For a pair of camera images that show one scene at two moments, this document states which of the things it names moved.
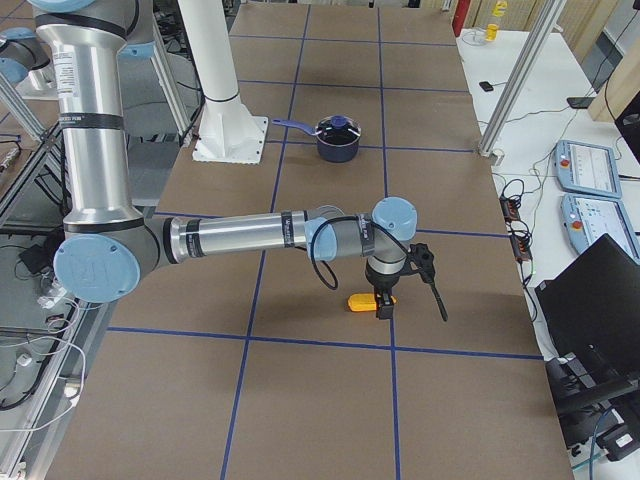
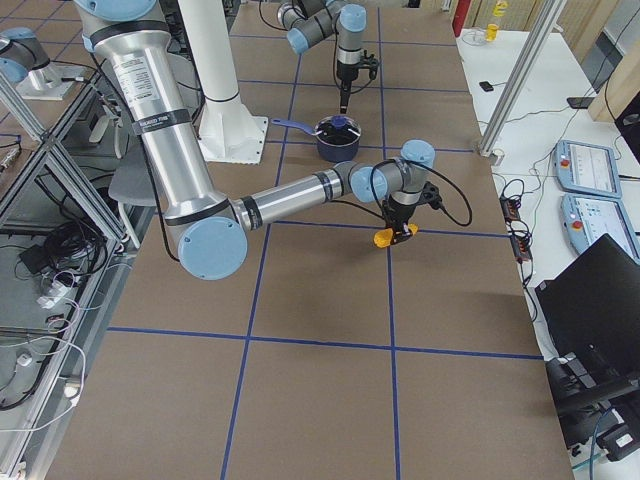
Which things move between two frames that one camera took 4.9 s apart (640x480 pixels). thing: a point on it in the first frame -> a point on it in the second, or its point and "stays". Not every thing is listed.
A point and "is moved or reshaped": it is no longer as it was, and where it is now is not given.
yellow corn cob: x=362 y=302 is moved or reshaped
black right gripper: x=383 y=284 -> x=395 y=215
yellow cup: x=491 y=32 stays
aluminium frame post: x=520 y=80 stays
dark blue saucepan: x=337 y=137 stays
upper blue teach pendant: x=587 y=168 stays
